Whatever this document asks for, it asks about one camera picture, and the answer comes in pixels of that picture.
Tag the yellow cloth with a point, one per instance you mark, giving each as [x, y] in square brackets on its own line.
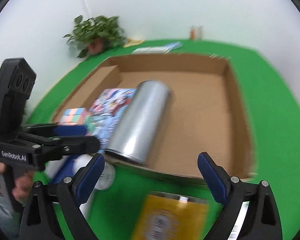
[131, 42]

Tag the silver metal cylinder can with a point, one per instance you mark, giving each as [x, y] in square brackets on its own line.
[134, 135]

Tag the colourful cartoon picture book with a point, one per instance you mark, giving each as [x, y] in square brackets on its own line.
[106, 112]

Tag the person's left hand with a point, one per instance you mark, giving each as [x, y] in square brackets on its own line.
[23, 184]

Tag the white spray bottle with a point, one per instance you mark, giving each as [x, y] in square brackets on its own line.
[69, 165]

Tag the white rectangular box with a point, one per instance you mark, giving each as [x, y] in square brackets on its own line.
[152, 50]

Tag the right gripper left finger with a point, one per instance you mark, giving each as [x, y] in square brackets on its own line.
[39, 219]

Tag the green table mat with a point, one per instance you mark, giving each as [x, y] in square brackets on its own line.
[274, 122]

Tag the pastel puzzle cube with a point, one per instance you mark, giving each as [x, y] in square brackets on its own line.
[73, 116]

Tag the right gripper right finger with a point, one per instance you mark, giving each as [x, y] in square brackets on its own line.
[262, 220]

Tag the clear glass jar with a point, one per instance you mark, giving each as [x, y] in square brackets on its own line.
[196, 33]

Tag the yellow spray can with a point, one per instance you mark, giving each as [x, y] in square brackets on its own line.
[171, 216]

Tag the green potted plant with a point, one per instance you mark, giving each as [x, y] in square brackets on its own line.
[95, 35]

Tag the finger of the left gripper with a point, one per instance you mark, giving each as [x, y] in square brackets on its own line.
[54, 129]
[50, 147]

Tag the brown cardboard box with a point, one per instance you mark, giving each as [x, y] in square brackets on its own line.
[204, 114]

